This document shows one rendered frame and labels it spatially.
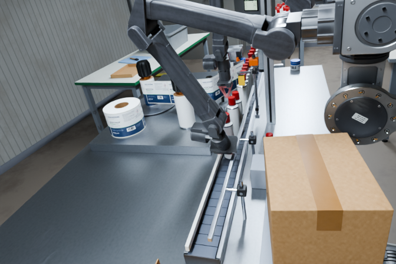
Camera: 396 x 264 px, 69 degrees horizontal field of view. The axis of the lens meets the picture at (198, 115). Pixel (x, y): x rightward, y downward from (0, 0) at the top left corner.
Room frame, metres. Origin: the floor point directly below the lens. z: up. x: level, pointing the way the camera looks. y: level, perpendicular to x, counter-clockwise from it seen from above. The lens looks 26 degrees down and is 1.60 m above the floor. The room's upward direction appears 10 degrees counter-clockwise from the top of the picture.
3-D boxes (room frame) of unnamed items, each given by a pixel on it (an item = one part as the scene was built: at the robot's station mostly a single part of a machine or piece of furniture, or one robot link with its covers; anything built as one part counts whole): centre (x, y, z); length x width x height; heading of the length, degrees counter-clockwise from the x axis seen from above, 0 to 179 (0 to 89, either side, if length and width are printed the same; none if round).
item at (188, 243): (1.07, -0.09, 0.91); 1.07 x 0.01 x 0.02; 160
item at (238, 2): (1.40, -0.34, 1.38); 0.17 x 0.10 x 0.19; 35
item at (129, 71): (2.86, 0.60, 0.82); 0.34 x 0.24 x 0.04; 158
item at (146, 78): (1.70, 0.27, 1.04); 0.09 x 0.09 x 0.29
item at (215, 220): (1.04, -0.16, 0.96); 1.07 x 0.01 x 0.01; 160
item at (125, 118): (1.44, 0.40, 0.95); 0.20 x 0.20 x 0.14
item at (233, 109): (1.16, -0.16, 0.98); 0.05 x 0.05 x 0.20
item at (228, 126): (1.01, -0.11, 0.98); 0.05 x 0.05 x 0.20
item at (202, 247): (1.33, -0.23, 0.86); 1.65 x 0.08 x 0.04; 160
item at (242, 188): (0.71, -0.08, 0.91); 0.07 x 0.03 x 0.17; 70
